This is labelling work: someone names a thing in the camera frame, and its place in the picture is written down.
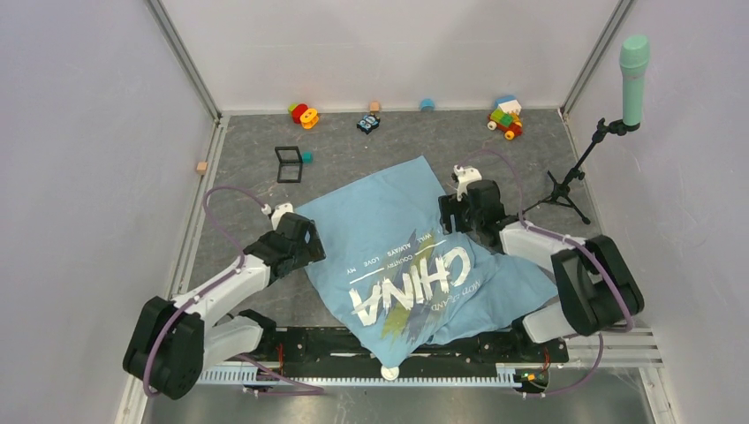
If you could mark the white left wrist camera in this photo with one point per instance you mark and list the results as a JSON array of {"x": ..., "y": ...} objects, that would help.
[{"x": 274, "y": 214}]

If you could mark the colourful building block toy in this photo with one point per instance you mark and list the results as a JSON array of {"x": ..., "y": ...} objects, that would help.
[{"x": 505, "y": 117}]

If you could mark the light blue printed t-shirt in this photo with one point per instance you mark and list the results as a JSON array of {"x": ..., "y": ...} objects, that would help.
[{"x": 397, "y": 281}]

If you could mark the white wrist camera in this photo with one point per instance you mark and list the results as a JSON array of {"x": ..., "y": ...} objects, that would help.
[
  {"x": 463, "y": 177},
  {"x": 274, "y": 214}
]

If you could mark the round brooch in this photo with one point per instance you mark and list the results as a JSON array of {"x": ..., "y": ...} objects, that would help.
[{"x": 390, "y": 373}]

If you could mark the blue round cap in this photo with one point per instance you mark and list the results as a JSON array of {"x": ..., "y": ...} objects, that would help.
[{"x": 427, "y": 104}]

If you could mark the black blue toy car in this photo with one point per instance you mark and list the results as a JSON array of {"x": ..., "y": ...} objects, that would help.
[{"x": 368, "y": 123}]

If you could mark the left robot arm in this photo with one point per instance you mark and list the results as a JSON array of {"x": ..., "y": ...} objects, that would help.
[{"x": 175, "y": 340}]

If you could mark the mint green microphone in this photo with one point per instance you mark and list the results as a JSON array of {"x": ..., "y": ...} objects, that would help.
[{"x": 634, "y": 58}]

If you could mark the tan cube on rail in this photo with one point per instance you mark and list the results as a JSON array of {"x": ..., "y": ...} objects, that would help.
[{"x": 201, "y": 168}]

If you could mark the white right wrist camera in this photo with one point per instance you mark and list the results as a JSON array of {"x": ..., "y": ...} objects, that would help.
[{"x": 463, "y": 177}]

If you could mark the black open brooch box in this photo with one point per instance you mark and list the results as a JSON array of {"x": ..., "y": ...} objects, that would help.
[{"x": 290, "y": 164}]

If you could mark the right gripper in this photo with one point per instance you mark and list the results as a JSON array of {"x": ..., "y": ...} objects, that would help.
[{"x": 450, "y": 205}]

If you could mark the black base frame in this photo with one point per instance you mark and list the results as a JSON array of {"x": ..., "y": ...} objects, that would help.
[{"x": 332, "y": 356}]

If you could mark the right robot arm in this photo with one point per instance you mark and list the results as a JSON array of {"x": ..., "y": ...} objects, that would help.
[{"x": 595, "y": 287}]

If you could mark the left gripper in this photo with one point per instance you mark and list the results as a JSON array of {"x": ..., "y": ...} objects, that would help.
[{"x": 311, "y": 250}]

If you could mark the black microphone tripod stand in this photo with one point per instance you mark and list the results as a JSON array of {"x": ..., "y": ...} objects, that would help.
[{"x": 560, "y": 193}]

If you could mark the red orange green toy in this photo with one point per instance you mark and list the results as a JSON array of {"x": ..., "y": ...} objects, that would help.
[{"x": 303, "y": 115}]

